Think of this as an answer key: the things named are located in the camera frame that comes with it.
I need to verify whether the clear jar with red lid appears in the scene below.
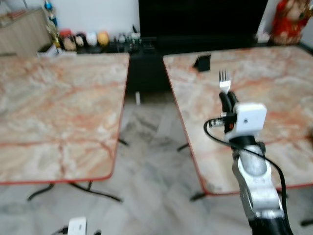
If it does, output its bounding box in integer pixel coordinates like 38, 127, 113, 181
60, 29, 77, 52

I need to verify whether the light wooden cabinet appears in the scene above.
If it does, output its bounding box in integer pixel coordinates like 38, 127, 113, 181
0, 7, 53, 57

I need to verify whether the red golden figurine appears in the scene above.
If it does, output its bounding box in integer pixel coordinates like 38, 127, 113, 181
270, 0, 311, 46

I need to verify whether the yellow egg shaped toy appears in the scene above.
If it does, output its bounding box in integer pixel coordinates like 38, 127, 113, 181
97, 31, 110, 47

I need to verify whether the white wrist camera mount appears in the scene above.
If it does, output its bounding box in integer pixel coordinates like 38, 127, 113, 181
228, 102, 268, 143
67, 217, 88, 235

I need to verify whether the small white box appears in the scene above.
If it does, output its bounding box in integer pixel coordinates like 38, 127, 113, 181
39, 47, 64, 58

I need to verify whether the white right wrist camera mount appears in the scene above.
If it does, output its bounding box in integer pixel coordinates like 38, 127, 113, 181
228, 102, 268, 143

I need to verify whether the silver metal fork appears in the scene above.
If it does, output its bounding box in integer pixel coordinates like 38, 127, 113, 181
219, 70, 231, 94

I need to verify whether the black television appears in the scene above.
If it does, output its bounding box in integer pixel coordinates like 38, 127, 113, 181
138, 0, 269, 43

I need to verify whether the golden trophy with blue ball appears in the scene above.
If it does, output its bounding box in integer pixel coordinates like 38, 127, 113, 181
44, 0, 62, 49

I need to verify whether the white tissue box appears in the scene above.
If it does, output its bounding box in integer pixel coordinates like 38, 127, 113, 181
257, 31, 272, 45

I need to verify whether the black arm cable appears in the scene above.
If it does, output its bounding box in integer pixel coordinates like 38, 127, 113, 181
51, 226, 69, 235
204, 117, 289, 232

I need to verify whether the marble pattern folding table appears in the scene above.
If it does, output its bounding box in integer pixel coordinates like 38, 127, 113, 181
0, 52, 131, 202
163, 46, 313, 202

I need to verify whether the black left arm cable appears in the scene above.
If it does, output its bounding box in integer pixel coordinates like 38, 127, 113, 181
51, 226, 69, 235

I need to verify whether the white egg shaped toy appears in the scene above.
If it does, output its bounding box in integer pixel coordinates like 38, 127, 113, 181
86, 31, 98, 47

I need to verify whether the black egg shaped toy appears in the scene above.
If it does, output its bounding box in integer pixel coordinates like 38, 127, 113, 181
74, 32, 87, 48

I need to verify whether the black phone stand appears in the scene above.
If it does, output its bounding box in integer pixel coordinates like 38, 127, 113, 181
193, 54, 211, 73

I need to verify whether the small grey figurine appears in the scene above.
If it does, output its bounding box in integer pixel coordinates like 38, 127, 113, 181
115, 33, 129, 47

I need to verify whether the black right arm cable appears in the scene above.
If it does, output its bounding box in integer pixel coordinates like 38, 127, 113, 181
204, 117, 289, 232

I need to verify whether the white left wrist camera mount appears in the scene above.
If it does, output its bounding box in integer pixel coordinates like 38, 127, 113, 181
67, 217, 88, 235

